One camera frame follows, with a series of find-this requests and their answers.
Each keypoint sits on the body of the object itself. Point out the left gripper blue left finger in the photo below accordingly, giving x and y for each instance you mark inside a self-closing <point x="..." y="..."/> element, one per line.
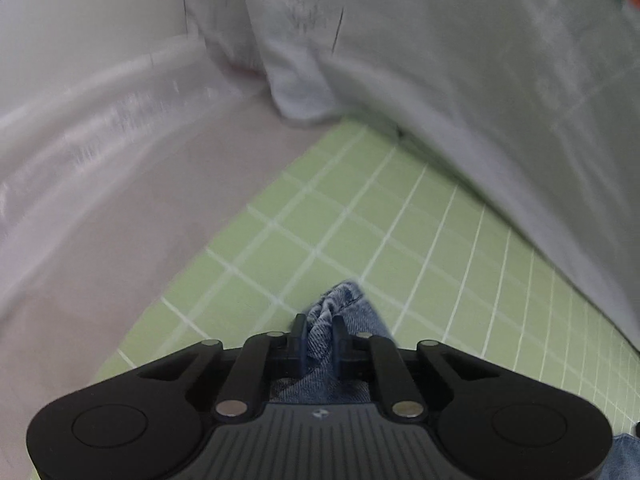
<point x="296" y="351"/>

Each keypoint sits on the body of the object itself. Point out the clear plastic bag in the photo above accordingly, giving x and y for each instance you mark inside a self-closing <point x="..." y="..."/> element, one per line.
<point x="63" y="153"/>

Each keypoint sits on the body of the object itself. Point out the blue denim jeans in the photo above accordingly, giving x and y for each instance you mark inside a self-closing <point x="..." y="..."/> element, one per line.
<point x="488" y="421"/>

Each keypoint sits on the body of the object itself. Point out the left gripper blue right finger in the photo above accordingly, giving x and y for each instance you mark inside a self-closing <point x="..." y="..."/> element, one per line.
<point x="342" y="347"/>

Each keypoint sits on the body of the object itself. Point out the grey carrot print storage bag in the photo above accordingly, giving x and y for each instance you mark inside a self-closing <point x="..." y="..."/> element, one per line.
<point x="534" y="102"/>

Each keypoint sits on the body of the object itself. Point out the green grid cutting mat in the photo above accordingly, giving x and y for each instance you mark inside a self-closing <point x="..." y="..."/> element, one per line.
<point x="434" y="261"/>

